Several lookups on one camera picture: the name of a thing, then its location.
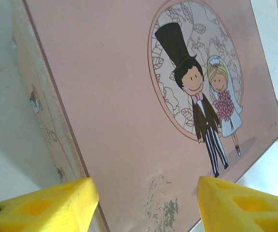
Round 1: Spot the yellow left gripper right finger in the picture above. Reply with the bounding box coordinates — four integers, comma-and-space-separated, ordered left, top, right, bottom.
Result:
196, 175, 278, 232

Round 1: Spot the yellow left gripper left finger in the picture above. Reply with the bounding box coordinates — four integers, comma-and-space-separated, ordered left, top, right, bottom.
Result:
0, 178, 100, 232

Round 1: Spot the pink wedding cartoon box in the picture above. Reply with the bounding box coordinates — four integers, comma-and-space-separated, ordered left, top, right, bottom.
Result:
10, 0, 278, 232

